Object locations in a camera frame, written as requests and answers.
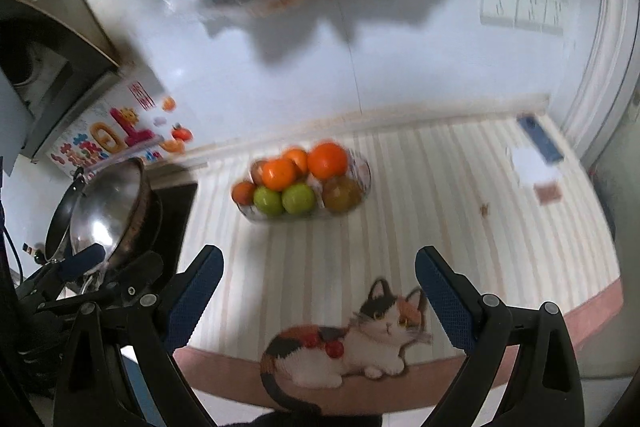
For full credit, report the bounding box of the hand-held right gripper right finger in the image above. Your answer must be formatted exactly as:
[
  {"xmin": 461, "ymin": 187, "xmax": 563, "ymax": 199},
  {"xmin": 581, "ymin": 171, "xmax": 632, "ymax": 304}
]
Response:
[{"xmin": 415, "ymin": 245, "xmax": 586, "ymax": 427}]

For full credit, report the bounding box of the red seal wall sticker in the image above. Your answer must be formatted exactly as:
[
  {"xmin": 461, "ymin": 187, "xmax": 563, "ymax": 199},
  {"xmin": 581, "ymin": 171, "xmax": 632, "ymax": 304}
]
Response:
[{"xmin": 129, "ymin": 80, "xmax": 156, "ymax": 110}]

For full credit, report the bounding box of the oval floral plate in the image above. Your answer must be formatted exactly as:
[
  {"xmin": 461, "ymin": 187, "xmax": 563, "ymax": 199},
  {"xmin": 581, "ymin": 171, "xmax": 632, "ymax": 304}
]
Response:
[{"xmin": 235, "ymin": 147, "xmax": 372, "ymax": 224}]

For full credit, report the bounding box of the dark red apple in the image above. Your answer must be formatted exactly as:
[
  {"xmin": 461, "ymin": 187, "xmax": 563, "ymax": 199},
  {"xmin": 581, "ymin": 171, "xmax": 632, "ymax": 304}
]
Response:
[{"xmin": 231, "ymin": 181, "xmax": 257, "ymax": 206}]

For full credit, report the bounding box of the small orange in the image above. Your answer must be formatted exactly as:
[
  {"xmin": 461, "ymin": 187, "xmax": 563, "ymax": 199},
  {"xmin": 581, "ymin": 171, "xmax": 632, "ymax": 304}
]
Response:
[
  {"xmin": 282, "ymin": 148, "xmax": 309, "ymax": 175},
  {"xmin": 261, "ymin": 158, "xmax": 299, "ymax": 192}
]

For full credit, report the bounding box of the colourful wall sticker set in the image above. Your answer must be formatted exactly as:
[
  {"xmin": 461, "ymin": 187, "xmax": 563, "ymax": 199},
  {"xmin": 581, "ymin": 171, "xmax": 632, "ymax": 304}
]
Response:
[{"xmin": 47, "ymin": 104, "xmax": 166, "ymax": 180}]

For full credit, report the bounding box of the white ribbed door frame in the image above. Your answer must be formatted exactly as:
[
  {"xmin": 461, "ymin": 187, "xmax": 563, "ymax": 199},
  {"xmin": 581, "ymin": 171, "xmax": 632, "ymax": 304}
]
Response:
[{"xmin": 560, "ymin": 0, "xmax": 640, "ymax": 162}]

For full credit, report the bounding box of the black frying pan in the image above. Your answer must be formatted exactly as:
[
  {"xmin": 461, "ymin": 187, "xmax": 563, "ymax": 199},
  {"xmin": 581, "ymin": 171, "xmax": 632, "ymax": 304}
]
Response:
[{"xmin": 44, "ymin": 167, "xmax": 86, "ymax": 265}]

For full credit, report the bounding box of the striped table mat with cat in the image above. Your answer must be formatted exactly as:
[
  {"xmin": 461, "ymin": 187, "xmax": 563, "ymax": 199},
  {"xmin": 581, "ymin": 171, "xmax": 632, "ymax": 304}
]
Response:
[{"xmin": 172, "ymin": 114, "xmax": 623, "ymax": 413}]

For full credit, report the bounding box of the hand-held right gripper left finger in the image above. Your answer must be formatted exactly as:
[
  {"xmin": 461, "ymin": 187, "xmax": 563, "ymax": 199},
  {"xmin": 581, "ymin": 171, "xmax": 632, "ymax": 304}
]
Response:
[{"xmin": 52, "ymin": 244, "xmax": 224, "ymax": 427}]

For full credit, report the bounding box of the steel wok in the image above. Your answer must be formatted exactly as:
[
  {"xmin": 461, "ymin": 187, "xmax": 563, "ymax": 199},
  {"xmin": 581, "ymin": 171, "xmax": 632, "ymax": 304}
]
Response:
[{"xmin": 69, "ymin": 157, "xmax": 163, "ymax": 280}]

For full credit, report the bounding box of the white wall socket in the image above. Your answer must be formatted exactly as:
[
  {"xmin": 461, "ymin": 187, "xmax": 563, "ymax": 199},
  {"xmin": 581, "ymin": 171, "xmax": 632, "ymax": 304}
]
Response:
[
  {"xmin": 480, "ymin": 0, "xmax": 518, "ymax": 28},
  {"xmin": 515, "ymin": 0, "xmax": 547, "ymax": 32},
  {"xmin": 542, "ymin": 0, "xmax": 568, "ymax": 36}
]

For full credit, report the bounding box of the black range hood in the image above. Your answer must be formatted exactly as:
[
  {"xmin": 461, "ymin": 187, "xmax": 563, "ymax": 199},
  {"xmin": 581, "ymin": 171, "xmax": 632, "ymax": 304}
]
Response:
[{"xmin": 0, "ymin": 0, "xmax": 121, "ymax": 162}]

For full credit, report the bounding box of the white paper sheet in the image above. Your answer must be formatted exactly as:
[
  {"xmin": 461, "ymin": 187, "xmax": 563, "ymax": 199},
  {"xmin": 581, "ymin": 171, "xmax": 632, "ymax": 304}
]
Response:
[{"xmin": 507, "ymin": 147, "xmax": 556, "ymax": 188}]

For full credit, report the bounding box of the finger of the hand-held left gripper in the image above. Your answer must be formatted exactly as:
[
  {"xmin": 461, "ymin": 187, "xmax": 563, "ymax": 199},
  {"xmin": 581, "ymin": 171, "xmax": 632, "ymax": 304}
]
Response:
[
  {"xmin": 54, "ymin": 243, "xmax": 108, "ymax": 282},
  {"xmin": 97, "ymin": 251, "xmax": 165, "ymax": 308}
]

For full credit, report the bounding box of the green apple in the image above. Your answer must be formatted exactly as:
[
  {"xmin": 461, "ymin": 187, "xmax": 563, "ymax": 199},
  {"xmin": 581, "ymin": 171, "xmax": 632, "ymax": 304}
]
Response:
[
  {"xmin": 253, "ymin": 186, "xmax": 285, "ymax": 219},
  {"xmin": 281, "ymin": 183, "xmax": 316, "ymax": 215}
]

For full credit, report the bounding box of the blue phone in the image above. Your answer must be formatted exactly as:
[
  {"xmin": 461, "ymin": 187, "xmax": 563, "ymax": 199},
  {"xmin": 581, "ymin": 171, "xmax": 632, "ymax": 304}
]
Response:
[{"xmin": 516, "ymin": 114, "xmax": 563, "ymax": 165}]

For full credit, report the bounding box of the red-green apple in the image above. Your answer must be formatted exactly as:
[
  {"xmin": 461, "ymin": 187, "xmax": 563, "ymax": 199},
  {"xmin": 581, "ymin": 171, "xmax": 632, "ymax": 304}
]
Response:
[{"xmin": 321, "ymin": 175, "xmax": 363, "ymax": 214}]

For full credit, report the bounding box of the small brown card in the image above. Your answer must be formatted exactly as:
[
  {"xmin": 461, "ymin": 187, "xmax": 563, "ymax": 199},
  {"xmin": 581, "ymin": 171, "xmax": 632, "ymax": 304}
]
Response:
[{"xmin": 534, "ymin": 183, "xmax": 562, "ymax": 206}]

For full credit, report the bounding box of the large orange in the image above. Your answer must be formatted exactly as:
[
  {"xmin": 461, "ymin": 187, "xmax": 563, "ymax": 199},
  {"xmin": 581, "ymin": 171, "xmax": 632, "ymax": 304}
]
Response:
[{"xmin": 307, "ymin": 142, "xmax": 349, "ymax": 180}]

